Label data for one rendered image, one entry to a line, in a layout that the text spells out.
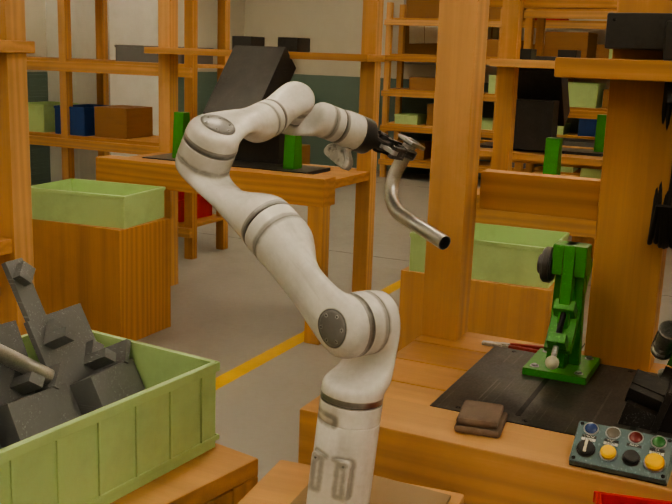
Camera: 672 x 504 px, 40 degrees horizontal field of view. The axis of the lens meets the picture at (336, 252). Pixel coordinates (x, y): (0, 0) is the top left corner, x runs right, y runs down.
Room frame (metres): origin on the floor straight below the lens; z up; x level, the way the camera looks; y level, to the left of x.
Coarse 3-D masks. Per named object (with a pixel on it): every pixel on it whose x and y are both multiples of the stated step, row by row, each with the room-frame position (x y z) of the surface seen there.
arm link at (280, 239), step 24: (264, 216) 1.36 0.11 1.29; (288, 216) 1.36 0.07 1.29; (264, 240) 1.34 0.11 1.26; (288, 240) 1.32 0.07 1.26; (312, 240) 1.34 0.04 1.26; (264, 264) 1.35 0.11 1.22; (288, 264) 1.30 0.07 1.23; (312, 264) 1.28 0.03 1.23; (288, 288) 1.30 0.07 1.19; (312, 288) 1.26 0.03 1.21; (336, 288) 1.24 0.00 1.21; (312, 312) 1.25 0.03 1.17; (336, 312) 1.22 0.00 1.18; (360, 312) 1.21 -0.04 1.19; (336, 336) 1.21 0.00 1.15; (360, 336) 1.20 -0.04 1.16
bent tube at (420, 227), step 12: (408, 144) 1.97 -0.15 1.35; (420, 144) 1.98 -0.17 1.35; (396, 168) 1.98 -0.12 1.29; (396, 180) 1.98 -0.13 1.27; (396, 192) 1.97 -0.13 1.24; (396, 204) 1.94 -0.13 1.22; (396, 216) 1.92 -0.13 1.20; (408, 216) 1.90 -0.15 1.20; (420, 228) 1.85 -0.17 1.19; (432, 228) 1.84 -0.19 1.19; (432, 240) 1.82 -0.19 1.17; (444, 240) 1.83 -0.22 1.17
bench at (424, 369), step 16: (464, 336) 2.12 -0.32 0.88; (480, 336) 2.12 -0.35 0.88; (400, 352) 1.98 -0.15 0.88; (416, 352) 1.98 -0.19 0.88; (432, 352) 1.99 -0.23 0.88; (448, 352) 1.99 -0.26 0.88; (464, 352) 2.00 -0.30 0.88; (480, 352) 2.00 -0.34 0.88; (400, 368) 1.87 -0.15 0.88; (416, 368) 1.87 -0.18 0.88; (432, 368) 1.88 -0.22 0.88; (448, 368) 1.88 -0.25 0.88; (464, 368) 1.88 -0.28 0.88; (656, 368) 1.93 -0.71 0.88; (400, 384) 1.77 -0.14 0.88; (416, 384) 1.78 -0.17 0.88; (432, 384) 1.78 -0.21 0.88; (448, 384) 1.78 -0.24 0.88; (416, 400) 1.69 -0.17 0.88; (432, 400) 1.69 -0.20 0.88
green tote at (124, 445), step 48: (96, 336) 1.79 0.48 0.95; (144, 384) 1.72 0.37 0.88; (192, 384) 1.58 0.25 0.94; (48, 432) 1.29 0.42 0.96; (96, 432) 1.38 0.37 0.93; (144, 432) 1.47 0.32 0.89; (192, 432) 1.58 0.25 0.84; (0, 480) 1.22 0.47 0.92; (48, 480) 1.29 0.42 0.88; (96, 480) 1.38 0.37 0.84; (144, 480) 1.47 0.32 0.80
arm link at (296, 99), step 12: (288, 84) 1.78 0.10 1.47; (300, 84) 1.79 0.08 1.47; (276, 96) 1.73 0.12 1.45; (288, 96) 1.75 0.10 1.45; (300, 96) 1.76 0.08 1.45; (312, 96) 1.79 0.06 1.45; (288, 108) 1.72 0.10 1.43; (300, 108) 1.75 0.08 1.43; (312, 108) 1.79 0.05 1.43; (288, 120) 1.72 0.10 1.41; (300, 120) 1.79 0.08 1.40
